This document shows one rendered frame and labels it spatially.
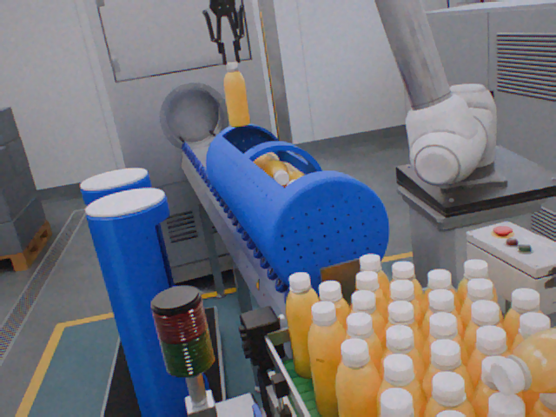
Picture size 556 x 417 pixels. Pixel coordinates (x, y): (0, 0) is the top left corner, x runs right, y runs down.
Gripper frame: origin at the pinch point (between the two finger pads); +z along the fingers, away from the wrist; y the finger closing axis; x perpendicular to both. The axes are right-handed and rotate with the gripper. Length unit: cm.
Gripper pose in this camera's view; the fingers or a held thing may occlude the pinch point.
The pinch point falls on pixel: (229, 53)
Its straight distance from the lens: 184.2
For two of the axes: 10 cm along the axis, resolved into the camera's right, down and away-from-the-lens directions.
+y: -9.5, 2.2, -2.2
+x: 2.7, 2.7, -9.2
